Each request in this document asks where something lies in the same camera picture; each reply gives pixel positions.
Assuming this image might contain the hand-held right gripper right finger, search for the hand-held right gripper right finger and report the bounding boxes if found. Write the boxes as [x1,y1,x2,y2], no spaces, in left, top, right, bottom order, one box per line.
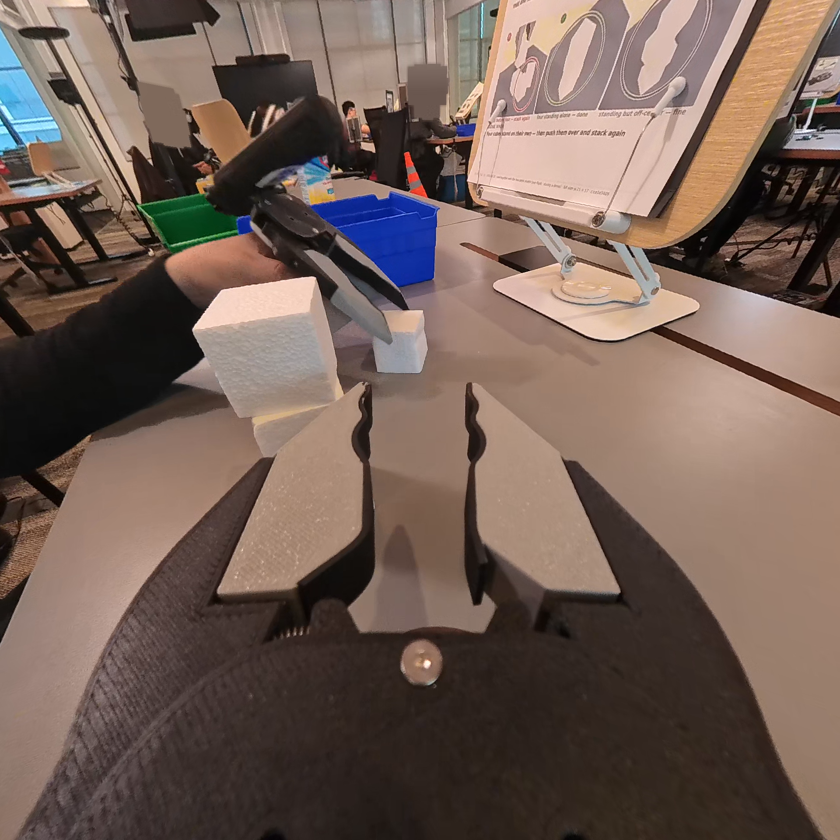
[464,382,622,629]

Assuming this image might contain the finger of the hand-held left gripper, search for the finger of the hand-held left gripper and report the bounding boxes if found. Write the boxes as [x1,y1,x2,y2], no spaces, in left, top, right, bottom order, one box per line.
[317,268,395,345]
[323,225,410,311]

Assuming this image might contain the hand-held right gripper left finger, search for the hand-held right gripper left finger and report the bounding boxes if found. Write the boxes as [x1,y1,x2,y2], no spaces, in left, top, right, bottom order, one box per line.
[217,382,376,614]

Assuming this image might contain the white hard foam cube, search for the white hard foam cube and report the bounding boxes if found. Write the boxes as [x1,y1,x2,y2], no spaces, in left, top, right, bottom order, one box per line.
[192,277,339,419]
[251,387,347,458]
[372,310,429,375]

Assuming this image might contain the person's left forearm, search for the person's left forearm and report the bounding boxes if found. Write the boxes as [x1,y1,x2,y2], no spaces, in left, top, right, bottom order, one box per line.
[0,256,206,480]

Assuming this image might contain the person's left hand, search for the person's left hand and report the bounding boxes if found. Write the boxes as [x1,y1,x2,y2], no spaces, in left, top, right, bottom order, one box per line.
[164,231,298,311]

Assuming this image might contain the blue plastic bin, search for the blue plastic bin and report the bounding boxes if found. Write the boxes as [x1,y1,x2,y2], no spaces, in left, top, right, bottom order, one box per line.
[238,190,439,287]

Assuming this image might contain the white wipes canister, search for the white wipes canister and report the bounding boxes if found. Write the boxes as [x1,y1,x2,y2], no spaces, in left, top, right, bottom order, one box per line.
[289,157,337,206]

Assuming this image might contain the black monitor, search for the black monitor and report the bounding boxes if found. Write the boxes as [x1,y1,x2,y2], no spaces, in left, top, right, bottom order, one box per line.
[212,60,319,126]

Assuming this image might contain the green plastic bin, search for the green plastic bin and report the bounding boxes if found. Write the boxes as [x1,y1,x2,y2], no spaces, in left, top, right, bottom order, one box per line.
[136,193,240,255]

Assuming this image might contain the printed instruction sheet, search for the printed instruction sheet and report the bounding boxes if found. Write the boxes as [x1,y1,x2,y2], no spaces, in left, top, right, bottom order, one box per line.
[467,0,772,217]

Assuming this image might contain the white stand with wooden board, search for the white stand with wooden board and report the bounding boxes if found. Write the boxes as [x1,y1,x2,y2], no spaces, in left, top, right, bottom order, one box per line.
[467,0,836,342]

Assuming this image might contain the wooden top desk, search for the wooden top desk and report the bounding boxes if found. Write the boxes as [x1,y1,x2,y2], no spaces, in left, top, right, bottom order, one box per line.
[0,178,119,296]

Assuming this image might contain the background work table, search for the background work table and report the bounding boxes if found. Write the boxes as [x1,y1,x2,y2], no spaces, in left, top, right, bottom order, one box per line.
[774,128,840,293]

